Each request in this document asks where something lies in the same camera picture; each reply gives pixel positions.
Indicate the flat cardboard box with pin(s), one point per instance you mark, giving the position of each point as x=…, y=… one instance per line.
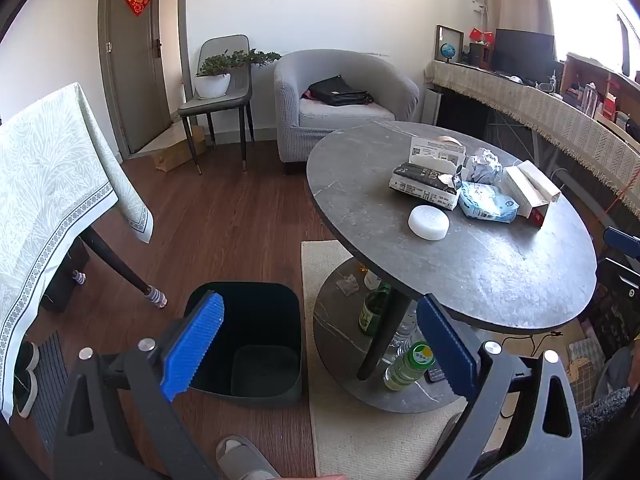
x=175, y=152

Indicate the potted plant white pot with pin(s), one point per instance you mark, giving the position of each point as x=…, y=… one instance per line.
x=212, y=85

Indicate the green cap plastic bottle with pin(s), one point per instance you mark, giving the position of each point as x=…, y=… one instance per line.
x=407, y=367

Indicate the white and red carton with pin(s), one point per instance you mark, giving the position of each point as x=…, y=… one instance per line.
x=525, y=185

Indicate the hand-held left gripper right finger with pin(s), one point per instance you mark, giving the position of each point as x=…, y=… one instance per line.
x=445, y=350

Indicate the dark ribbed doormat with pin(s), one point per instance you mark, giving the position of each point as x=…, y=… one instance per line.
x=50, y=390

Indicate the green glass bottle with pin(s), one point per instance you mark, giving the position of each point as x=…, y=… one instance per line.
x=372, y=312

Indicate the white printed tissue box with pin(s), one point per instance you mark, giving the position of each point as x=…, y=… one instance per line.
x=435, y=150

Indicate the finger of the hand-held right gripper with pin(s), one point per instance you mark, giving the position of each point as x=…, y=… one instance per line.
x=620, y=275
x=622, y=237

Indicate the beige rug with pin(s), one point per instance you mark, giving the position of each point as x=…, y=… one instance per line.
x=350, y=440

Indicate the dark table leg striped sock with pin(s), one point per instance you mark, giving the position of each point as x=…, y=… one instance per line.
x=115, y=260
x=78, y=277

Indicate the crumpled tissue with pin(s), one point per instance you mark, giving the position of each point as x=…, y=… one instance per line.
x=347, y=284

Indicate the wooden picture frame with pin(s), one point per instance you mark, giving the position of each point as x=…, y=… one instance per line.
x=450, y=34

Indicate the grey door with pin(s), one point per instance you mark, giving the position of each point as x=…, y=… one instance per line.
x=135, y=70

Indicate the black remote control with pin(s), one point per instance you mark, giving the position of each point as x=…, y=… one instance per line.
x=435, y=375

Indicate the white round lid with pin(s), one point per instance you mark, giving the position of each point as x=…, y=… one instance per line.
x=427, y=222

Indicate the grey slipper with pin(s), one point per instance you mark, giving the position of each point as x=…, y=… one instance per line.
x=245, y=460

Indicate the wooden desk organizer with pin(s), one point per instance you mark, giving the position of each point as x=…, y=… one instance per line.
x=600, y=90

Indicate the black handbag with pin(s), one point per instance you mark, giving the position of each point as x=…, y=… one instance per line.
x=337, y=91

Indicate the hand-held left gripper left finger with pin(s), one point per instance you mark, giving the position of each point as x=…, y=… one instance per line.
x=192, y=345

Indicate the dark green trash bin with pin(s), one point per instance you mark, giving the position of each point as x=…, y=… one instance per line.
x=260, y=320

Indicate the black shoe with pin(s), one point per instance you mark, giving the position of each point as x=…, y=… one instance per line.
x=25, y=395
x=27, y=357

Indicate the beige fringed desk cloth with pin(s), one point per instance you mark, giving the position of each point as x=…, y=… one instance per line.
x=550, y=115

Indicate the black and white flat box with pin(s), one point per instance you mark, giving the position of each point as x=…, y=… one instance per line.
x=420, y=177

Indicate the green patterned tablecloth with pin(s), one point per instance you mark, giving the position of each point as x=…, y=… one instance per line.
x=45, y=185

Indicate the person's grey knit garment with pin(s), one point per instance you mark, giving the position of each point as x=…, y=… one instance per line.
x=602, y=410

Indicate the blue wet wipes packet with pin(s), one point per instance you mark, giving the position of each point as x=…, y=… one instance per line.
x=487, y=202

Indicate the silver foil wrapper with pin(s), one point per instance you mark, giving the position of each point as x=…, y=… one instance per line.
x=450, y=180

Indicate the red box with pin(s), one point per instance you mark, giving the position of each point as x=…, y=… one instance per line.
x=481, y=36

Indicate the black monitor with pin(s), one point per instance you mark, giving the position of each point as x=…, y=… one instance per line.
x=522, y=52

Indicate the clear plastic bottle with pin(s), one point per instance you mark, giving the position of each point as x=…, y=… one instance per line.
x=405, y=332

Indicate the grey chair black legs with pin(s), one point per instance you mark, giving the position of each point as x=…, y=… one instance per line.
x=215, y=105

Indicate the round grey marble table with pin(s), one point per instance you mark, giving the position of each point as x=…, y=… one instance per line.
x=500, y=270

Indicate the small blue globe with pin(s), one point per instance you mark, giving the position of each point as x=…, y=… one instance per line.
x=447, y=51

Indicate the white paper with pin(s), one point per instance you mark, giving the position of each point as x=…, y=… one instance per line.
x=482, y=165

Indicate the grey armchair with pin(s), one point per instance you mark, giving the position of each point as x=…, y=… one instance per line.
x=340, y=130

